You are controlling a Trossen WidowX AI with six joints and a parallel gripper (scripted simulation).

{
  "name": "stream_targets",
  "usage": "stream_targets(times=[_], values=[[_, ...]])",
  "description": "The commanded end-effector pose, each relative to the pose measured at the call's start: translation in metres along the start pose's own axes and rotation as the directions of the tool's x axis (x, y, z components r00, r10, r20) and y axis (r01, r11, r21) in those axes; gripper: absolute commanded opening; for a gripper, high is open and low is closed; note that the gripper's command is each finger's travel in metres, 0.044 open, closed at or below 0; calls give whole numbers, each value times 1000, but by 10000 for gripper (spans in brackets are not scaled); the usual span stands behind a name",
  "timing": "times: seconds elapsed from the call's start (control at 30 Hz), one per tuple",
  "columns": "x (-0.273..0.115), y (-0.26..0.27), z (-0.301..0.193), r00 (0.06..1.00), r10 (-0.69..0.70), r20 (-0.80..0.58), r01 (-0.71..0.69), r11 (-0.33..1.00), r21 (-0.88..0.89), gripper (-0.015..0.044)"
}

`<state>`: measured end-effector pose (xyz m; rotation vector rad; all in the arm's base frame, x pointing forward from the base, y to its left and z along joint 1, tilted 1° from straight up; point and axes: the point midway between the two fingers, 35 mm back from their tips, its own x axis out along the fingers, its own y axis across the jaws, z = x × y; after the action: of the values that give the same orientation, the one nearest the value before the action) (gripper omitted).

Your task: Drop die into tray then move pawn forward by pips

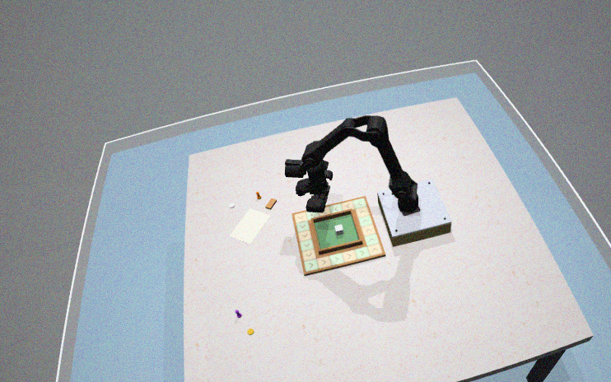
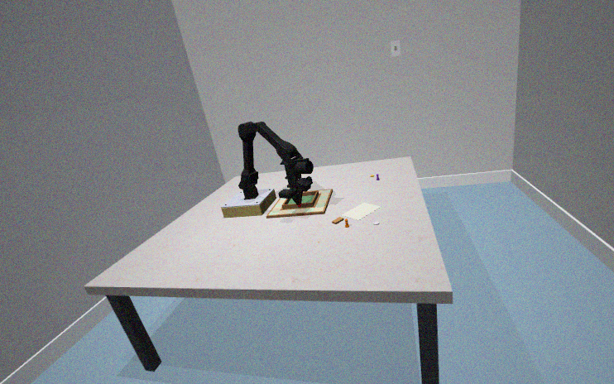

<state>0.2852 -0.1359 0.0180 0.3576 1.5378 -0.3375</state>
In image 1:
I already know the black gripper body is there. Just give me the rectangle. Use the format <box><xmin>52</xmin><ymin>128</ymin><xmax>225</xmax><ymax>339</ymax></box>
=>
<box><xmin>306</xmin><ymin>170</ymin><xmax>333</xmax><ymax>212</ymax></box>

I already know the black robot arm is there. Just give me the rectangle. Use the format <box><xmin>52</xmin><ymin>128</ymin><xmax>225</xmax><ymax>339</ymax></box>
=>
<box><xmin>285</xmin><ymin>115</ymin><xmax>420</xmax><ymax>216</ymax></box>

